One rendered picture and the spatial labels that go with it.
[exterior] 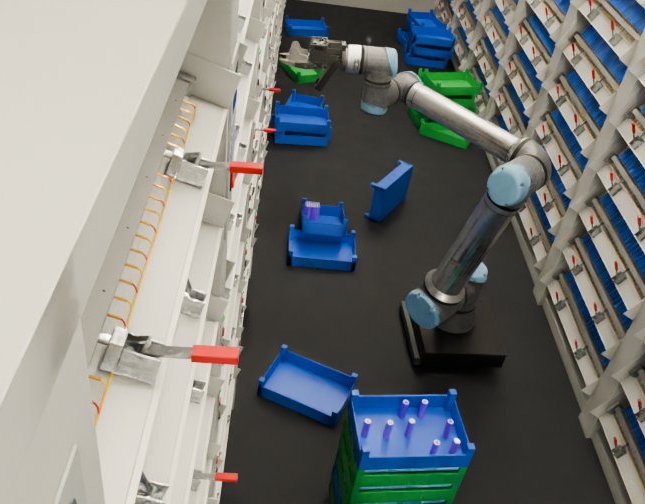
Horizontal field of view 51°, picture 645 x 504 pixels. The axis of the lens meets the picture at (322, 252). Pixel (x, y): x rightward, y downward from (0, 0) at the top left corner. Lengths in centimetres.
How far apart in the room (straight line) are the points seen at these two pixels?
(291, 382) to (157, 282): 194
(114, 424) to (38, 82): 25
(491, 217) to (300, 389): 93
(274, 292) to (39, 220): 260
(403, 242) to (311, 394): 106
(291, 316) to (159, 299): 218
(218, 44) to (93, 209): 60
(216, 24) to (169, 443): 48
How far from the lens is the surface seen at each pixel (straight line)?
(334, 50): 226
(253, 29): 160
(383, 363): 265
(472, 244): 220
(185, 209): 70
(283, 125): 382
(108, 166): 30
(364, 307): 286
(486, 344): 267
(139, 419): 52
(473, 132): 225
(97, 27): 44
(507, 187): 204
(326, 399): 249
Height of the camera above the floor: 192
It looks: 38 degrees down
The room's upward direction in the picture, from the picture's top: 9 degrees clockwise
